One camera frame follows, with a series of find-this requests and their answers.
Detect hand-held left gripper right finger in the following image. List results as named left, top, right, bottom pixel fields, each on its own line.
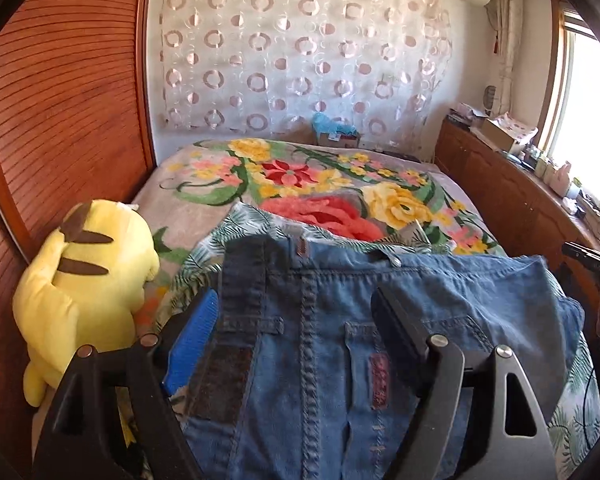
left=370, top=286, right=562, bottom=480

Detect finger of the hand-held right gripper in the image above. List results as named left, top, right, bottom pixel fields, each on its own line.
left=561, top=241, right=600, bottom=275

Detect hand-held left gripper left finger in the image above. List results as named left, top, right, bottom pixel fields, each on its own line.
left=32, top=287, right=220, bottom=480

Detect blue denim pants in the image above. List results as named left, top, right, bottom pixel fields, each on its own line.
left=182, top=234, right=586, bottom=480

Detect white bottle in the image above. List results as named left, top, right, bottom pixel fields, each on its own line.
left=550, top=160, right=574, bottom=197

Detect palm leaf print sheet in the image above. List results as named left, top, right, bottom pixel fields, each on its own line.
left=155, top=202, right=600, bottom=466

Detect wooden cabinet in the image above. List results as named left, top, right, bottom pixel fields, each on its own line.
left=432, top=117, right=600, bottom=283

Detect yellow plush toy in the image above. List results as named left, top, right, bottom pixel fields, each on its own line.
left=12, top=199, right=161, bottom=408

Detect window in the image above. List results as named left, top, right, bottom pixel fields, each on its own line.
left=535, top=0, right=600, bottom=221

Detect open cardboard box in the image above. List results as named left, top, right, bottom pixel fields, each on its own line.
left=480, top=112, right=539, bottom=154

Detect floral blanket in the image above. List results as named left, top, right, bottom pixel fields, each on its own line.
left=130, top=137, right=507, bottom=311

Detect round grey fan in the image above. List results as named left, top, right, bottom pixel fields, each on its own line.
left=482, top=85, right=501, bottom=117

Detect small cardboard box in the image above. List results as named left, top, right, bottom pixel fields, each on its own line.
left=316, top=131, right=364, bottom=150

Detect light blue cloth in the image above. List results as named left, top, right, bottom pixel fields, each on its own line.
left=311, top=112, right=361, bottom=139

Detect white tied window curtain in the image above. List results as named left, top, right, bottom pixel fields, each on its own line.
left=491, top=0, right=524, bottom=111

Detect sheer circle pattern curtain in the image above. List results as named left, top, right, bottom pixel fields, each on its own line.
left=152, top=0, right=457, bottom=157

